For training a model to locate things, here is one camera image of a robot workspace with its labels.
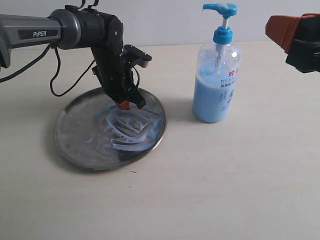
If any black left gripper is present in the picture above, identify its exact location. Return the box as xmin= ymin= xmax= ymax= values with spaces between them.
xmin=90 ymin=47 xmax=146 ymax=110

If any blue liquid soap pump bottle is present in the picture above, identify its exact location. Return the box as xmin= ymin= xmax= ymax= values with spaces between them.
xmin=192 ymin=3 xmax=242 ymax=123

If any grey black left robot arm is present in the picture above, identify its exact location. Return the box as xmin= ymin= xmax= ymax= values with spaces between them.
xmin=0 ymin=1 xmax=152 ymax=110

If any smeared light blue paste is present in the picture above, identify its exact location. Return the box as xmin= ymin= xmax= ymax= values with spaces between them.
xmin=85 ymin=103 xmax=165 ymax=157

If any round stainless steel plate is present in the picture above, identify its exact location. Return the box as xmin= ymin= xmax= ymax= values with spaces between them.
xmin=53 ymin=87 xmax=167 ymax=171

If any black wrist camera on left gripper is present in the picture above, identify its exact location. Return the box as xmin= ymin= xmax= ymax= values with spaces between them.
xmin=121 ymin=44 xmax=152 ymax=68

